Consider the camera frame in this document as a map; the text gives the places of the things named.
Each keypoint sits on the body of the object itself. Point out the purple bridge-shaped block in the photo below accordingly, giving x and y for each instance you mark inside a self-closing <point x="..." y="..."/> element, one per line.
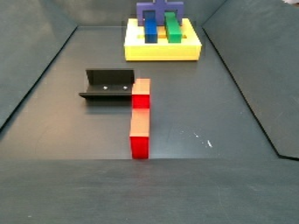
<point x="160" y="6"/>

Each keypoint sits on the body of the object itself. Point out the yellow slotted board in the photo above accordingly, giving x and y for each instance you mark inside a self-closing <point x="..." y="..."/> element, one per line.
<point x="165" y="51"/>

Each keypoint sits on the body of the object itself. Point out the red bridge-shaped block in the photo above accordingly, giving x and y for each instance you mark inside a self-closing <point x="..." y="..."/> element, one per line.
<point x="139" y="132"/>

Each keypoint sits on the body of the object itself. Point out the blue long block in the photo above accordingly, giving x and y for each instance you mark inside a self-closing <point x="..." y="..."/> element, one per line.
<point x="150" y="31"/>

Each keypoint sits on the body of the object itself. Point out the green long block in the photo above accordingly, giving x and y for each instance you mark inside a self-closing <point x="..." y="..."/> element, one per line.
<point x="173" y="28"/>

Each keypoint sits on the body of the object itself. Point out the black metal bracket holder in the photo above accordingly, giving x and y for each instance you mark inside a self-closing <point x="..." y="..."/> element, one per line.
<point x="109" y="83"/>

